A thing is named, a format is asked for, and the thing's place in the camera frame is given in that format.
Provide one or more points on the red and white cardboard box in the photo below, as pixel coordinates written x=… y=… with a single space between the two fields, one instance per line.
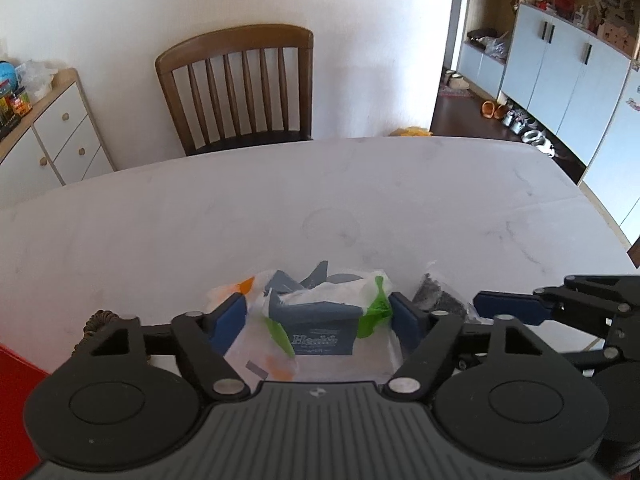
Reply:
x=18 y=378

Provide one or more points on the white drawer sideboard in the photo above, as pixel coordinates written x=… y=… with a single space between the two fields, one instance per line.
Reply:
x=55 y=144

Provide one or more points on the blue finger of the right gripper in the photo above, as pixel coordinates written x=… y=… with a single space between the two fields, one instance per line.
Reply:
x=528 y=309

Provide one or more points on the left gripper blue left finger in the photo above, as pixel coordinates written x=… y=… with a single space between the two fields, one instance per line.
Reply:
x=202 y=340

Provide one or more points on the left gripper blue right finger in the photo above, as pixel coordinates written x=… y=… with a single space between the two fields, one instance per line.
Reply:
x=428 y=340

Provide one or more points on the clear plastic bag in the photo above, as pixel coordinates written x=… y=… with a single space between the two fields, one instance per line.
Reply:
x=36 y=78

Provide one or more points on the black packet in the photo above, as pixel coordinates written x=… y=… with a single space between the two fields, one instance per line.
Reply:
x=434 y=294

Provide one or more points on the wet wipes pack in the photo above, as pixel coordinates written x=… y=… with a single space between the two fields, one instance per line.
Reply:
x=327 y=327

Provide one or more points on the white wall cabinet unit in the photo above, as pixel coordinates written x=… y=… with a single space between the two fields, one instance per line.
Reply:
x=572 y=66

